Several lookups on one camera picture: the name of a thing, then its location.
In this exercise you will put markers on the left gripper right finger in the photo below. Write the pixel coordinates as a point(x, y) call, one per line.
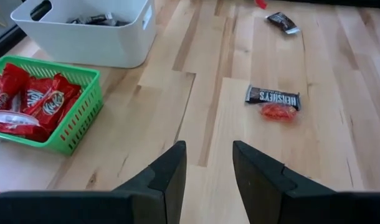
point(258, 180)

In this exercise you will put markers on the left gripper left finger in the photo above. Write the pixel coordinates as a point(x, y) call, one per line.
point(172, 174)

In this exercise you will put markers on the red KitKat candy bar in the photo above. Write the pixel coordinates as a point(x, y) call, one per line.
point(54, 102)
point(34, 96)
point(11, 82)
point(21, 132)

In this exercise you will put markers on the brown Hershey's chocolate bar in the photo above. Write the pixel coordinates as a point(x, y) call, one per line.
point(282, 22)
point(272, 97)
point(99, 19)

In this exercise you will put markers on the green plastic slotted basket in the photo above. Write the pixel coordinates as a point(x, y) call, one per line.
point(81, 124)

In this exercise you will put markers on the white plastic bin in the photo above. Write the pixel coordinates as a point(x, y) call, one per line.
point(93, 46)

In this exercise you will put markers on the small red tag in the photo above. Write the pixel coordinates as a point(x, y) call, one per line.
point(261, 3)

